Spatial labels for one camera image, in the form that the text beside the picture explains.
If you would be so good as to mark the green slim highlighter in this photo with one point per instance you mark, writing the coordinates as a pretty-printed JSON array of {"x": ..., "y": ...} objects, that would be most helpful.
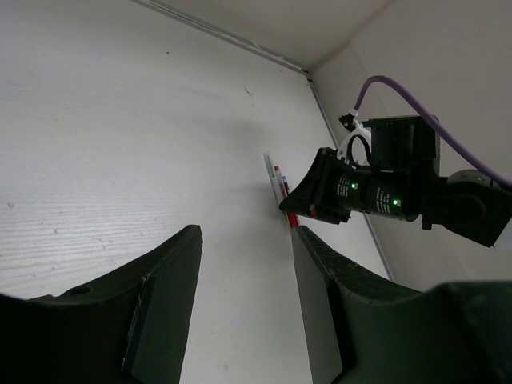
[{"x": 275, "y": 187}]

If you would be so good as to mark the purple gel pen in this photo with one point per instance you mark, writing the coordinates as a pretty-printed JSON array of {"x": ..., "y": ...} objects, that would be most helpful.
[{"x": 286, "y": 186}]

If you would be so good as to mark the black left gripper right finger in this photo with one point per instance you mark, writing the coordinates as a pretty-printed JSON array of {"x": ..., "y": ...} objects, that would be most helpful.
[{"x": 362, "y": 328}]

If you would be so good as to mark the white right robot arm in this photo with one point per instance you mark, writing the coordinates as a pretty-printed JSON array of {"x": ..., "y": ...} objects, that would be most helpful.
[{"x": 403, "y": 182}]

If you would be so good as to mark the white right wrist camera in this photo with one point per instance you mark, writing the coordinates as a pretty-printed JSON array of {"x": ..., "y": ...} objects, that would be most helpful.
[{"x": 357, "y": 133}]

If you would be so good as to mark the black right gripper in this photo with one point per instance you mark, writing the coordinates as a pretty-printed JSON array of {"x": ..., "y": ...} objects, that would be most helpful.
[{"x": 317, "y": 195}]

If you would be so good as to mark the red gel pen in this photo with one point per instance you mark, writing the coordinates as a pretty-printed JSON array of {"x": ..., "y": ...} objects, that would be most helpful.
[{"x": 292, "y": 218}]

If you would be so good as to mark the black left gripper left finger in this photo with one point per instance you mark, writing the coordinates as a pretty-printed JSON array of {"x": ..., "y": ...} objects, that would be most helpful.
[{"x": 128, "y": 326}]

